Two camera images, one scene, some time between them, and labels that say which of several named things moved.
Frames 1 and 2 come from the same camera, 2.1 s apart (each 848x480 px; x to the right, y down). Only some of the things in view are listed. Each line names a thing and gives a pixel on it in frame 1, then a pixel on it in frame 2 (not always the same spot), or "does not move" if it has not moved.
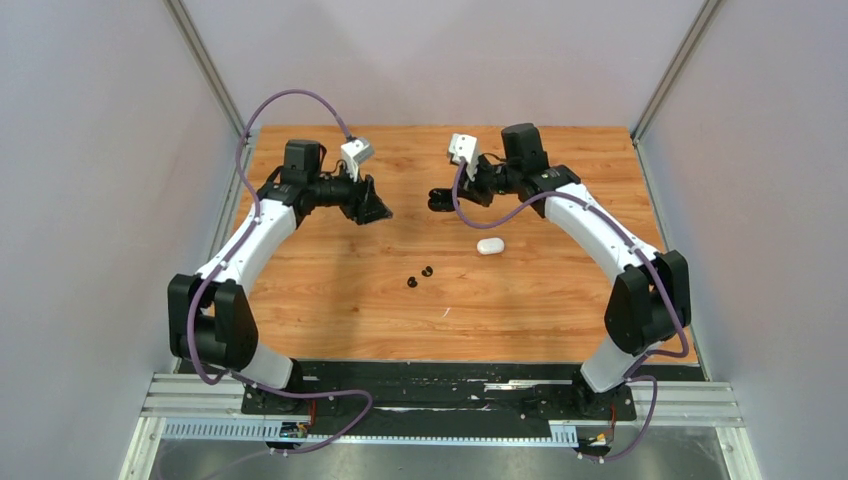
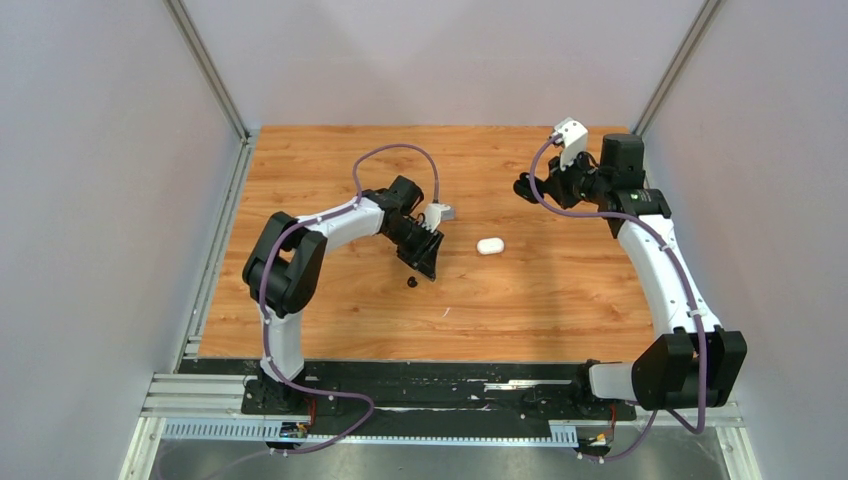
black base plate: x=446 y=392 does not move
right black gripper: x=473 y=190 to x=557 y=183
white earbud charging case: x=490 y=246 does not move
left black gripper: x=364 y=206 to x=424 y=258
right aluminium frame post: x=705 y=15 does not move
